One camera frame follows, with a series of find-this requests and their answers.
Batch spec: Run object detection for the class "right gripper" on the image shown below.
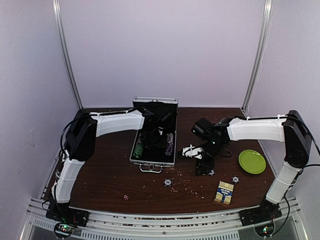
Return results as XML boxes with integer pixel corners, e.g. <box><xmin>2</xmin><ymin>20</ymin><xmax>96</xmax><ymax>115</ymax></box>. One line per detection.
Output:
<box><xmin>195</xmin><ymin>139</ymin><xmax>225</xmax><ymax>176</ymax></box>

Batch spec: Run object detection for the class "purple 500 poker chip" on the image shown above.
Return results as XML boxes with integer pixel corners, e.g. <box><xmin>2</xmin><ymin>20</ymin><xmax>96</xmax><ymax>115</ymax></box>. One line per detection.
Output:
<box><xmin>231</xmin><ymin>176</ymin><xmax>240</xmax><ymax>184</ymax></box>
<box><xmin>163</xmin><ymin>178</ymin><xmax>173</xmax><ymax>187</ymax></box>
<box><xmin>209</xmin><ymin>169</ymin><xmax>216</xmax><ymax>176</ymax></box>

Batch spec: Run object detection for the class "purple black chip stack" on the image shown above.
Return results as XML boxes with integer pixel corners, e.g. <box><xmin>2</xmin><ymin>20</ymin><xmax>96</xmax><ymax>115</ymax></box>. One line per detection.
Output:
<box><xmin>164</xmin><ymin>143</ymin><xmax>174</xmax><ymax>156</ymax></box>

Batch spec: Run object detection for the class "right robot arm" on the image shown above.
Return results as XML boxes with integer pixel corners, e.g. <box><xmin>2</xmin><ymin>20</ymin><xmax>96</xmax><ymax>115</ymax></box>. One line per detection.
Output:
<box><xmin>182</xmin><ymin>110</ymin><xmax>320</xmax><ymax>221</ymax></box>

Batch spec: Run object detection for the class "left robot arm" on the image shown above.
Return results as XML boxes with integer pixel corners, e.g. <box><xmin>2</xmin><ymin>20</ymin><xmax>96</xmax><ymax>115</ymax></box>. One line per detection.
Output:
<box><xmin>46</xmin><ymin>97</ymin><xmax>178</xmax><ymax>223</ymax></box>

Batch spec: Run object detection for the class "aluminium poker case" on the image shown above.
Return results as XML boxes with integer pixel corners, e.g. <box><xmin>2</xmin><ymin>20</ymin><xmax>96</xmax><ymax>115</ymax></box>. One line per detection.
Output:
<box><xmin>129</xmin><ymin>97</ymin><xmax>179</xmax><ymax>174</ymax></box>

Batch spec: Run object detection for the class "blue peach chip stack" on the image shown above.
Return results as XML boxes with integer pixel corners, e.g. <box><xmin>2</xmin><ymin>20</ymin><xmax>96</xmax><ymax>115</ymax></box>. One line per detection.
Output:
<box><xmin>166</xmin><ymin>133</ymin><xmax>174</xmax><ymax>145</ymax></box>

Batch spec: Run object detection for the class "green yellow chip stack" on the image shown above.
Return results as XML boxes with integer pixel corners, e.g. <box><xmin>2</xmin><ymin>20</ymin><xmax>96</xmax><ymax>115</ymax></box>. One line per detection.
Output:
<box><xmin>132</xmin><ymin>143</ymin><xmax>144</xmax><ymax>159</ymax></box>

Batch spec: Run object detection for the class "blue gold card box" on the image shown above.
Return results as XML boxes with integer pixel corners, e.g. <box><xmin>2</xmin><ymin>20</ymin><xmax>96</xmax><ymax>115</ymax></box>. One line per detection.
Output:
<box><xmin>214</xmin><ymin>181</ymin><xmax>234</xmax><ymax>205</ymax></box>

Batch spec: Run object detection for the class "green plate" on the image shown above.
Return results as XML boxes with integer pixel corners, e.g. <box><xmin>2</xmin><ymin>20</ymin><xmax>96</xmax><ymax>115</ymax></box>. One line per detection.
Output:
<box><xmin>238</xmin><ymin>149</ymin><xmax>267</xmax><ymax>175</ymax></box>

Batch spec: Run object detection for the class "front aluminium rail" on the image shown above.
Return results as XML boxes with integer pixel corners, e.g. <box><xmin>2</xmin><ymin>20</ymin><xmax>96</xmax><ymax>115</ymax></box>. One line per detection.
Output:
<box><xmin>18</xmin><ymin>197</ymin><xmax>309</xmax><ymax>240</ymax></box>

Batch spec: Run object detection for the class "left aluminium frame post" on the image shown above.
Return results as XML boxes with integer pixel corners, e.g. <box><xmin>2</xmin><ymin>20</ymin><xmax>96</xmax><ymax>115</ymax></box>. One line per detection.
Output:
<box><xmin>52</xmin><ymin>0</ymin><xmax>84</xmax><ymax>109</ymax></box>

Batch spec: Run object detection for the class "aluminium frame post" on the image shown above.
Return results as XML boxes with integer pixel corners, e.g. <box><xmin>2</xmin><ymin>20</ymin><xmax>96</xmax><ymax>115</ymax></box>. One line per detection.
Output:
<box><xmin>52</xmin><ymin>0</ymin><xmax>84</xmax><ymax>109</ymax></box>
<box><xmin>241</xmin><ymin>0</ymin><xmax>273</xmax><ymax>115</ymax></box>

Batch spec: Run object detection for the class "right aluminium frame post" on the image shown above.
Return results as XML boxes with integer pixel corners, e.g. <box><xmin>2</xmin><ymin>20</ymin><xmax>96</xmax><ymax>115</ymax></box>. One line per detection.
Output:
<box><xmin>241</xmin><ymin>0</ymin><xmax>273</xmax><ymax>115</ymax></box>

